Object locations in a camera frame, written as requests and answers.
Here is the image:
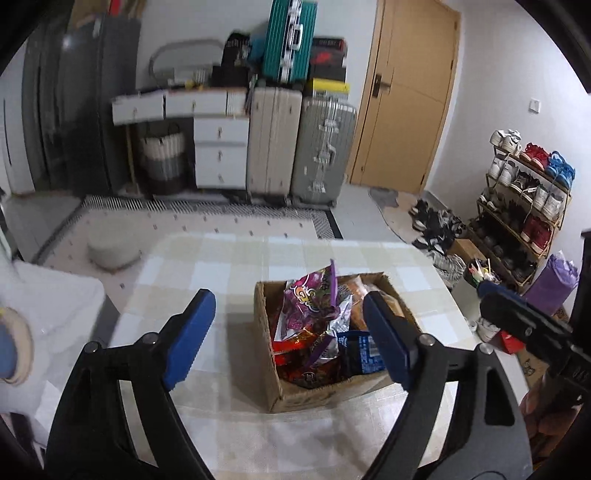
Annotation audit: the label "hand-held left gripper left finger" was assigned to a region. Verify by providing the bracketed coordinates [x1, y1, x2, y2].
[44, 288, 217, 480]

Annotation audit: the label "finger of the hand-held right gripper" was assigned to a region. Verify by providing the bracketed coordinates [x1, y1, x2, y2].
[477, 281, 527, 303]
[480, 294, 576, 366]

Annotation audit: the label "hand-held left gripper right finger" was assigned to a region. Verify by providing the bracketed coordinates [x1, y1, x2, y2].
[362, 291, 533, 480]

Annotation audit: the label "blue cookie packet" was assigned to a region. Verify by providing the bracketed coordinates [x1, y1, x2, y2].
[339, 330, 386, 376]

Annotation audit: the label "white purple-trimmed snack packet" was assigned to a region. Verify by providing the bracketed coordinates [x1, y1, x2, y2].
[305, 259, 347, 374]

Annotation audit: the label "orange bread packet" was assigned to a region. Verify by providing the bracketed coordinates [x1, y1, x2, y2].
[342, 277, 407, 333]

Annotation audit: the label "red black-striped snack packet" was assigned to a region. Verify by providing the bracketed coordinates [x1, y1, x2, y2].
[277, 357, 349, 386]

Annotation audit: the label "purple pink snack packet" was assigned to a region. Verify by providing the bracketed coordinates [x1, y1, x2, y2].
[283, 272, 354, 335]

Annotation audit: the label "small red snack packet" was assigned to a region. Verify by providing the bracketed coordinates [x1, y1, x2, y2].
[272, 332, 326, 356]

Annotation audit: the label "cardboard box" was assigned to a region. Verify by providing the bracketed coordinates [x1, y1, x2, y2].
[254, 272, 423, 414]

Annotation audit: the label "person's right hand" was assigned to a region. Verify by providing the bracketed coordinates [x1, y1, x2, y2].
[522, 392, 573, 462]

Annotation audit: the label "red paper bag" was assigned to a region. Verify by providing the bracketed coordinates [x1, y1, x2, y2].
[489, 330, 527, 355]

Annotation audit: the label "brown cardboard carton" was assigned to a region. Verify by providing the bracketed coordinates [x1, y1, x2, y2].
[450, 237, 485, 264]

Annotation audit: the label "purple bag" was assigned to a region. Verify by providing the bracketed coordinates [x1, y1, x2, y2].
[524, 251, 580, 319]

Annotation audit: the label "pile of assorted shoes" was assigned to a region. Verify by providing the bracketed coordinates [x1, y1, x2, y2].
[409, 198, 500, 342]

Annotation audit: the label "beige round doormat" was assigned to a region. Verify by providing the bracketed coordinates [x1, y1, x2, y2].
[379, 191, 426, 241]

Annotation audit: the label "round beige pouf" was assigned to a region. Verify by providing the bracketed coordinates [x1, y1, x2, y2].
[88, 231, 144, 271]

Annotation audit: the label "beige patterned rug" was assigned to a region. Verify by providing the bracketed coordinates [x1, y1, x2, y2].
[34, 195, 345, 333]

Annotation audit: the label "wooden shoe rack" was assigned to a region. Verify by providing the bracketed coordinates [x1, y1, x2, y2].
[471, 138, 573, 289]

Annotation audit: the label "white plastic bin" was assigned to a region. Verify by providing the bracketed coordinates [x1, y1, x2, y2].
[0, 258, 108, 416]

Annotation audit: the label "rows of sneakers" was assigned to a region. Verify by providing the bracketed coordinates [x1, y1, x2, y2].
[478, 129, 575, 278]

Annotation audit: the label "grey floor mat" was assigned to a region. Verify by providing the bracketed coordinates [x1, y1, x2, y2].
[369, 187, 400, 208]

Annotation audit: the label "woven laundry basket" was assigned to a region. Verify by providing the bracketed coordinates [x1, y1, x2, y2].
[137, 124, 185, 195]

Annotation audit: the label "white drawer desk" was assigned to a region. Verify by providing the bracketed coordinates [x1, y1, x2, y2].
[112, 88, 252, 190]

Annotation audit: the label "silver suitcase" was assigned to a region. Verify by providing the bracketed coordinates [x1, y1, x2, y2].
[291, 95, 358, 207]

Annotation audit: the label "beige suitcase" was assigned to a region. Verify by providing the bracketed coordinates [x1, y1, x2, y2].
[246, 85, 303, 204]

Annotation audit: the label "wooden door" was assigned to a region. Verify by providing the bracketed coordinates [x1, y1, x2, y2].
[345, 0, 462, 195]

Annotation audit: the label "dark grey fridge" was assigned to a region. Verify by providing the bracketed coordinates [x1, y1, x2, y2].
[60, 14, 141, 195]

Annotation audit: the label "white wardrobe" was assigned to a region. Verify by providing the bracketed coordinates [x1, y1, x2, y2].
[0, 83, 35, 195]

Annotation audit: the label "plain black shoe box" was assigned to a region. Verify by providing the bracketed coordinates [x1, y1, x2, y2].
[307, 64, 347, 81]

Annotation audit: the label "oval mirror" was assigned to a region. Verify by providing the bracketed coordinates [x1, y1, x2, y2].
[150, 41, 222, 81]

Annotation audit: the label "black bag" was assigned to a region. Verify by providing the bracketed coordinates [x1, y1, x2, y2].
[212, 34, 254, 88]

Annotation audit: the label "red black shoe box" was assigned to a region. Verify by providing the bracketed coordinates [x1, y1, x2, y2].
[309, 50, 347, 65]

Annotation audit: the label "teal suitcase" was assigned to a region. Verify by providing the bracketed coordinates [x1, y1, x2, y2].
[263, 0, 319, 86]

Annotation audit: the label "large cardboard sheet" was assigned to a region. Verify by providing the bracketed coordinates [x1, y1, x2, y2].
[74, 0, 112, 24]

